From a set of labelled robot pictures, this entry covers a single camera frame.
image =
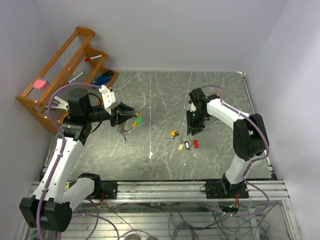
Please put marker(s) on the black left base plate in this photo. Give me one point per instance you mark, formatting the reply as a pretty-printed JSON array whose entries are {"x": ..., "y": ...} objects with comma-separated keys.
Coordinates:
[{"x": 109, "y": 190}]

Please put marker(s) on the wooden tiered rack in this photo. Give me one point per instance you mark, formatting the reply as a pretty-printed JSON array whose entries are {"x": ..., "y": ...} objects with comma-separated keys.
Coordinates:
[{"x": 67, "y": 62}]

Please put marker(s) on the white marker pen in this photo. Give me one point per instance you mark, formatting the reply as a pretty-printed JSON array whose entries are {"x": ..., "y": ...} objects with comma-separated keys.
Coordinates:
[{"x": 76, "y": 77}]

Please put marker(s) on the aluminium mounting rail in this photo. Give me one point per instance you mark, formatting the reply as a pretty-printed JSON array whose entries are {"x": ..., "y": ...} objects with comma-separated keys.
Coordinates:
[{"x": 188, "y": 191}]

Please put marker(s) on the pink eraser block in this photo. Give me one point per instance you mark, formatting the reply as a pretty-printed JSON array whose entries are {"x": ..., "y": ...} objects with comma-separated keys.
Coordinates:
[{"x": 40, "y": 84}]

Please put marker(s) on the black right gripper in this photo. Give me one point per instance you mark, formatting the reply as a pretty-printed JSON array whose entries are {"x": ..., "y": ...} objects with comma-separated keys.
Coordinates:
[{"x": 195, "y": 127}]

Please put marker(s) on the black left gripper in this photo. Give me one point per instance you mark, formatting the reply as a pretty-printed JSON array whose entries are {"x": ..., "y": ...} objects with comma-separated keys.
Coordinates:
[{"x": 119, "y": 118}]

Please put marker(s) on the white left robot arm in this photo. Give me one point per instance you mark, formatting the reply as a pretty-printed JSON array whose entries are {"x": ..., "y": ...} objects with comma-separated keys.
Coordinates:
[{"x": 51, "y": 205}]

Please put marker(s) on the orange key tag with key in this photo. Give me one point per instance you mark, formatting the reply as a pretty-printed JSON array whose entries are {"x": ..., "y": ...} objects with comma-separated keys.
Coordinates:
[{"x": 174, "y": 134}]

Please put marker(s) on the yellow key tag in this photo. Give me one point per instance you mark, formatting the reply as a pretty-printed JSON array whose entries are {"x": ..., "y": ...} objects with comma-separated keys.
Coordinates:
[{"x": 180, "y": 146}]

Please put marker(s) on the white binder clip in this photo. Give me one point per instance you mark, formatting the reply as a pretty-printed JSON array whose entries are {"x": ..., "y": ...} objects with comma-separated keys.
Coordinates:
[{"x": 59, "y": 104}]

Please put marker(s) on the green key tag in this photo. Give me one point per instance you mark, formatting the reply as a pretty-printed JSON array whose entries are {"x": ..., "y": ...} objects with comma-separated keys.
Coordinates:
[{"x": 138, "y": 120}]

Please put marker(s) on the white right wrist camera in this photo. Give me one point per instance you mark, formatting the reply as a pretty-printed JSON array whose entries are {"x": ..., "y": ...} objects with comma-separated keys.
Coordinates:
[{"x": 192, "y": 107}]

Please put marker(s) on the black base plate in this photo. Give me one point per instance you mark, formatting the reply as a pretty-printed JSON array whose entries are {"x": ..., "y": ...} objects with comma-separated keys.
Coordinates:
[
  {"x": 218, "y": 189},
  {"x": 109, "y": 190}
]

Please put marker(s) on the red capped marker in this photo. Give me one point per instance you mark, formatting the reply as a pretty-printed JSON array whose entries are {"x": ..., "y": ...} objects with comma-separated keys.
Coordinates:
[{"x": 92, "y": 58}]

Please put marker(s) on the blue stapler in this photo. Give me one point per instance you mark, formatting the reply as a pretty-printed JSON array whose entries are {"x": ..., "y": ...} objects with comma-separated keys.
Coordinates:
[{"x": 103, "y": 79}]

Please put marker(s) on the red key tag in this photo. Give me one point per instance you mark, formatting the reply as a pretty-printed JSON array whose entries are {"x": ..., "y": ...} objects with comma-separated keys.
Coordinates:
[{"x": 195, "y": 143}]

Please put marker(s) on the yellow handled chain keyring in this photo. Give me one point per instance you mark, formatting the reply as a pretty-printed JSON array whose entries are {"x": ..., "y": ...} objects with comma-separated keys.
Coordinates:
[{"x": 124, "y": 128}]

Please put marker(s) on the black key tag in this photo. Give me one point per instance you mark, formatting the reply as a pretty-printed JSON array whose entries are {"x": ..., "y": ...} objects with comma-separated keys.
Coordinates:
[{"x": 187, "y": 145}]

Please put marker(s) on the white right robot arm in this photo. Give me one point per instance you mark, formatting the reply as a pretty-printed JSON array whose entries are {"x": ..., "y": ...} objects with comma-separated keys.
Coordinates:
[{"x": 250, "y": 141}]

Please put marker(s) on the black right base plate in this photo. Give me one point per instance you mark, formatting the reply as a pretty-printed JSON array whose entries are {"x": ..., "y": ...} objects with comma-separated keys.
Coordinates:
[{"x": 218, "y": 189}]

